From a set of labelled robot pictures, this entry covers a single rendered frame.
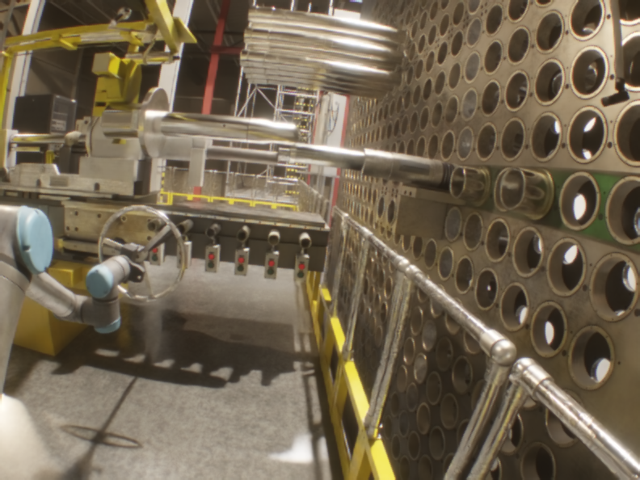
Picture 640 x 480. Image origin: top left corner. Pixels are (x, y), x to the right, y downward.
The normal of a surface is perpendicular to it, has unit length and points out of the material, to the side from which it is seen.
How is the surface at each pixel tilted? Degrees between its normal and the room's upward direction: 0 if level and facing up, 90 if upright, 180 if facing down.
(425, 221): 90
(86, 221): 90
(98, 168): 90
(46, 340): 90
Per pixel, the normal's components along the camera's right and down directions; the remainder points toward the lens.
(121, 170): 0.10, 0.20
